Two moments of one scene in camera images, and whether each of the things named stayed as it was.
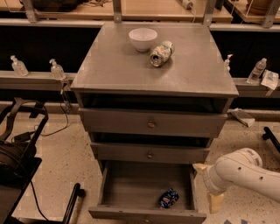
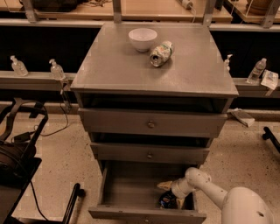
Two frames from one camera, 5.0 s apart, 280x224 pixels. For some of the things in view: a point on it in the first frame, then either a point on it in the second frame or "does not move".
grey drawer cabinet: x=153 y=95 does not move
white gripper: x=208 y=178 → x=176 y=188
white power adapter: x=188 y=4 does not move
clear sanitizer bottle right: x=227 y=63 does not move
